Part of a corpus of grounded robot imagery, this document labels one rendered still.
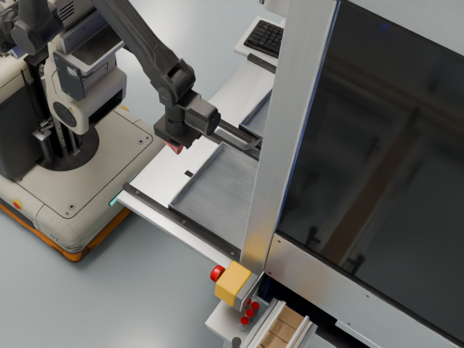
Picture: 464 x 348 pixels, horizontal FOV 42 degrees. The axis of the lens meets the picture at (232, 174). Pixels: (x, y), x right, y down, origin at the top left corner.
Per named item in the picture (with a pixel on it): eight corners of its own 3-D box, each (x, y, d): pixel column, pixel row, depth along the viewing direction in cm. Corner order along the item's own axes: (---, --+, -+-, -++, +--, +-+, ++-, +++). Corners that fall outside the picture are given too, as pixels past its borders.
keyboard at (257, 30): (362, 62, 209) (364, 57, 207) (349, 88, 201) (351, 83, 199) (259, 21, 216) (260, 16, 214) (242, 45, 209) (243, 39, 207)
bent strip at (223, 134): (259, 151, 174) (261, 139, 169) (253, 157, 173) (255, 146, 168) (219, 128, 178) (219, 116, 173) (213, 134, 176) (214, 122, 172)
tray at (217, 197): (323, 206, 165) (326, 200, 162) (275, 278, 152) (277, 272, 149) (221, 148, 174) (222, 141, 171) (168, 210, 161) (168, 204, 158)
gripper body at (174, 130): (187, 151, 139) (187, 131, 132) (152, 130, 141) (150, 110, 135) (204, 133, 142) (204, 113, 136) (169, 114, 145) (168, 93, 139)
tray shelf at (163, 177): (382, 124, 186) (384, 120, 184) (263, 296, 151) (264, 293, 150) (253, 56, 199) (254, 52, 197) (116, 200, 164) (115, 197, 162)
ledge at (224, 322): (279, 316, 149) (280, 313, 147) (251, 359, 142) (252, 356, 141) (233, 286, 152) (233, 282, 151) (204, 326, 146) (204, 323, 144)
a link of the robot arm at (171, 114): (174, 81, 133) (159, 96, 130) (199, 94, 131) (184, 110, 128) (175, 101, 139) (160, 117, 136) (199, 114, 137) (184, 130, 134)
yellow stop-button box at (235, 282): (255, 288, 142) (259, 275, 136) (239, 312, 138) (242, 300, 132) (229, 271, 144) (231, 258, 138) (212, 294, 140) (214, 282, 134)
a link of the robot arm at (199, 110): (181, 60, 128) (157, 85, 124) (226, 83, 125) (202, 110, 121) (184, 95, 138) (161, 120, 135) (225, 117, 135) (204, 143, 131)
